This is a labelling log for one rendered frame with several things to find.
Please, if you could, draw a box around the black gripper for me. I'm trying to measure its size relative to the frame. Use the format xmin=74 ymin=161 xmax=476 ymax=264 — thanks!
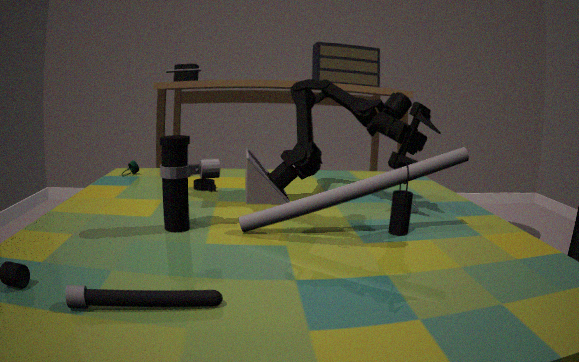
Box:
xmin=384 ymin=102 xmax=441 ymax=170

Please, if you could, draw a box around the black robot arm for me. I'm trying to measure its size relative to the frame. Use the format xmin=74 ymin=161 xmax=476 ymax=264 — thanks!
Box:
xmin=267 ymin=79 xmax=427 ymax=193

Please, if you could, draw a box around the grey faceted cup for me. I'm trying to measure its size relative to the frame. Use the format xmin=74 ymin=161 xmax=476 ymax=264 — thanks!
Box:
xmin=160 ymin=159 xmax=220 ymax=179

